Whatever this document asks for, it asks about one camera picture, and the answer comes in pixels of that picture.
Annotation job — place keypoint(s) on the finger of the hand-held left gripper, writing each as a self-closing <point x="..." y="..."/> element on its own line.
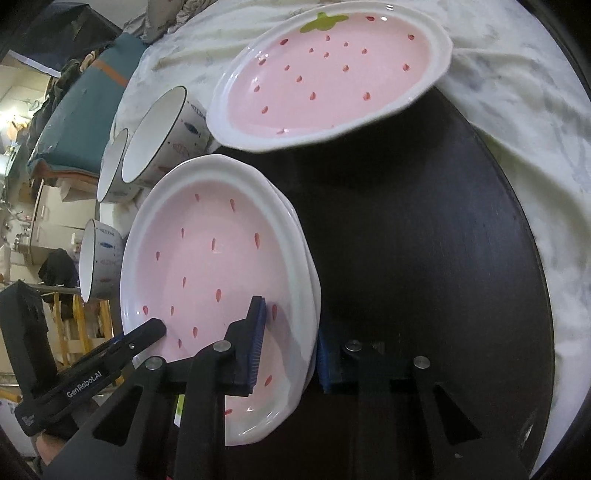
<point x="143" y="334"/>

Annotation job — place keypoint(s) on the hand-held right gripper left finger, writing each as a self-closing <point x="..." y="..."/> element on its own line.
<point x="256" y="346"/>

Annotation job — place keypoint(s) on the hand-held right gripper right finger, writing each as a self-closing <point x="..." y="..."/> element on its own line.
<point x="325" y="364"/>

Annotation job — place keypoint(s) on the pink strawberry plate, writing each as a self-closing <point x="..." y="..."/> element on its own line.
<point x="207" y="258"/>
<point x="323" y="78"/>
<point x="311" y="277"/>

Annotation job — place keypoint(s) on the white fish-print bowl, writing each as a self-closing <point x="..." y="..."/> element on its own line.
<point x="94" y="263"/>
<point x="152" y="134"/>
<point x="111" y="170"/>

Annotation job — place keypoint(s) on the person's left hand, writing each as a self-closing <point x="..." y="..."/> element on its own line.
<point x="48" y="450"/>

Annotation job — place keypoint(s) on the black hanging garment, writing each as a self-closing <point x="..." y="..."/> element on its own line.
<point x="57" y="270"/>

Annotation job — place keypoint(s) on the white drawer cabinet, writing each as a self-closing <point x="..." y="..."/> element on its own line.
<point x="60" y="207"/>

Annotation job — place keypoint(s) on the black square board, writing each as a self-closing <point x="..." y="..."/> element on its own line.
<point x="415" y="230"/>

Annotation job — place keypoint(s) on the teal cushion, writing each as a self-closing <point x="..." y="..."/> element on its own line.
<point x="78" y="120"/>

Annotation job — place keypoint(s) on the camouflage clothing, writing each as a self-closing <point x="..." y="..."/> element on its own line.
<point x="76" y="69"/>

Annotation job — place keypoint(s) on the dark panel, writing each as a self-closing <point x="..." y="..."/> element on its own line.
<point x="69" y="32"/>

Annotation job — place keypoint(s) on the white printed bedsheet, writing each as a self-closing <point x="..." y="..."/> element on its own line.
<point x="508" y="92"/>

